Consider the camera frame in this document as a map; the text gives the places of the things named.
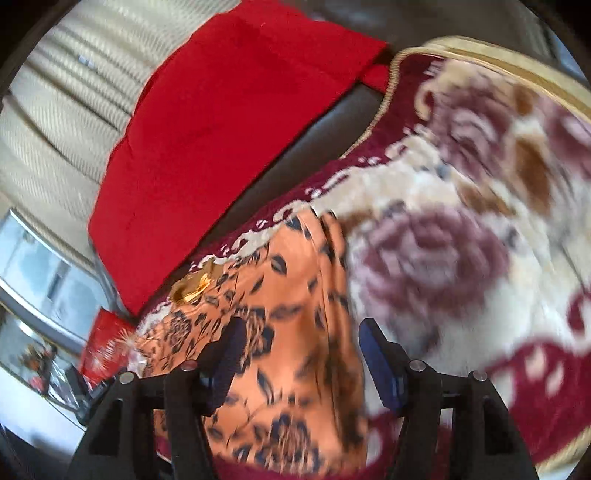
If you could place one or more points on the orange floral blouse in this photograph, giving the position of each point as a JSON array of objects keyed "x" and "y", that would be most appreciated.
[{"x": 295, "y": 405}]

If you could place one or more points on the beige dotted curtain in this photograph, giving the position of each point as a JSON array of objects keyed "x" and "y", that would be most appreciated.
[{"x": 70, "y": 102}]

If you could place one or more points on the red blanket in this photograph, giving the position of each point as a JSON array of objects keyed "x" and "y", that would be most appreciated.
[{"x": 209, "y": 121}]

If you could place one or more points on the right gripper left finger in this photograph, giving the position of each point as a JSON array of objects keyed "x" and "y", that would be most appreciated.
[{"x": 119, "y": 442}]

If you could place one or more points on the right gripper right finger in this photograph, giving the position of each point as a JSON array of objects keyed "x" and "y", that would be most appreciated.
[{"x": 485, "y": 441}]

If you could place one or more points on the dark leather sofa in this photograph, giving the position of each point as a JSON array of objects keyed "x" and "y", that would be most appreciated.
[{"x": 401, "y": 24}]

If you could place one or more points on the white refrigerator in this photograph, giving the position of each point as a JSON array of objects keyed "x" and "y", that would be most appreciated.
[{"x": 49, "y": 292}]

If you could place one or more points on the floral plush bed blanket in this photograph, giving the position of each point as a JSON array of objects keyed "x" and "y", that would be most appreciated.
[{"x": 466, "y": 214}]

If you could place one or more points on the red snack box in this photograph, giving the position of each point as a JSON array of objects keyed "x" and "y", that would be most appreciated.
[{"x": 107, "y": 348}]

